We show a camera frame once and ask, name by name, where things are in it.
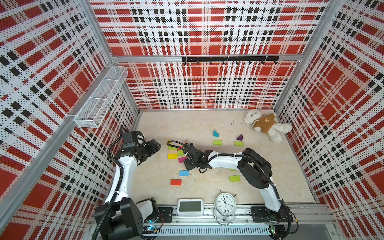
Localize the magenta block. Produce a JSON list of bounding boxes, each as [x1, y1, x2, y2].
[[178, 157, 188, 164]]

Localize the light blue block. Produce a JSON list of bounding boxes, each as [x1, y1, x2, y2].
[[179, 170, 190, 177]]

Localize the yellow rectangular block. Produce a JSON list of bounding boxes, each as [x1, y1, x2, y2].
[[168, 154, 178, 160]]

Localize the red block front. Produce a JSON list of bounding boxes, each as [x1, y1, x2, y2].
[[171, 179, 182, 186]]

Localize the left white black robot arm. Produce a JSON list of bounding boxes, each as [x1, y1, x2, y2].
[[92, 131, 161, 240]]

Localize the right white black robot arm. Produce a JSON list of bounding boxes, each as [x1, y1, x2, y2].
[[179, 143, 293, 223]]

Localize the white digital display device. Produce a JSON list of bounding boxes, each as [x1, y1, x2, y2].
[[177, 198, 204, 217]]

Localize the white analog alarm clock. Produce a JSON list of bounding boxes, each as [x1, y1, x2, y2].
[[213, 191, 237, 227]]

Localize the white teddy bear brown shirt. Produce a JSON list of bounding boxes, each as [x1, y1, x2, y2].
[[244, 110, 293, 143]]

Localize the white wire mesh basket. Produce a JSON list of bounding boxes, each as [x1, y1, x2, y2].
[[74, 66, 128, 128]]

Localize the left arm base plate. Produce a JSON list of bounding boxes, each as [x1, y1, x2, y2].
[[157, 207, 174, 224]]

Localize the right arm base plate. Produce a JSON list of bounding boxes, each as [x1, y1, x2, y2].
[[251, 206, 294, 224]]

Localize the black hook rail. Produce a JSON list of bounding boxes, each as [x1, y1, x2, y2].
[[181, 56, 280, 63]]

